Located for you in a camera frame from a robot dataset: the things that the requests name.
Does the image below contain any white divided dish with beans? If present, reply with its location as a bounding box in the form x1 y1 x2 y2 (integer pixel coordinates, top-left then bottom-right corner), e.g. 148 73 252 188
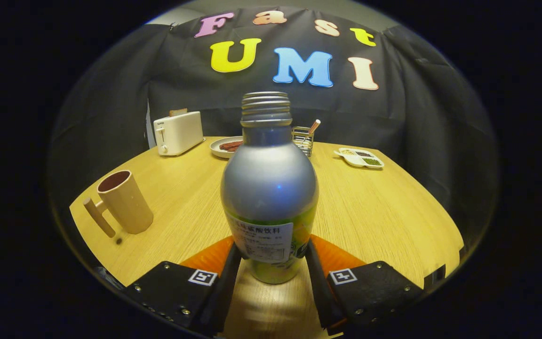
334 147 385 170

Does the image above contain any white round plate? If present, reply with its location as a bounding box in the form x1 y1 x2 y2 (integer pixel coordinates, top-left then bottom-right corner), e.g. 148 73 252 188
210 136 244 159

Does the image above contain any beige cup with handle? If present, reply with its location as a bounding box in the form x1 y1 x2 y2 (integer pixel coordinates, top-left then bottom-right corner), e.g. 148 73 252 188
83 170 154 238

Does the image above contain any silver bottle with green label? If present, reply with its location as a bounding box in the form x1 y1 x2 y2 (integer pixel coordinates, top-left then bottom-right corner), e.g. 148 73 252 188
220 91 319 285

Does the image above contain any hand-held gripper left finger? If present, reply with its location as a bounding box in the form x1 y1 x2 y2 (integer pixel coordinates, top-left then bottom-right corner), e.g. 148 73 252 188
97 235 243 337

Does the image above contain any metal wire basket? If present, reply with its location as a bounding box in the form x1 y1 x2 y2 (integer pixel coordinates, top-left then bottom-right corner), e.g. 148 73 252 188
292 126 315 157

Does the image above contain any black backdrop cloth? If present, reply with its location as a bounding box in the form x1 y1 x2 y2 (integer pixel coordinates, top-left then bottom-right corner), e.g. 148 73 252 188
48 5 500 236

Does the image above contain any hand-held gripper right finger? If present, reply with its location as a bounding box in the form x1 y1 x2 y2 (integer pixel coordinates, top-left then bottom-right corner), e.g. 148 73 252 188
305 234 424 336

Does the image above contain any white toaster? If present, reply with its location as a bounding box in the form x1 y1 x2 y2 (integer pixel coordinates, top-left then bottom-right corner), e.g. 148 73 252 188
153 111 205 156

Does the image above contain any wooden table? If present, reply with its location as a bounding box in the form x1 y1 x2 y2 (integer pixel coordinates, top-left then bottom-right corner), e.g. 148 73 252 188
70 137 464 339

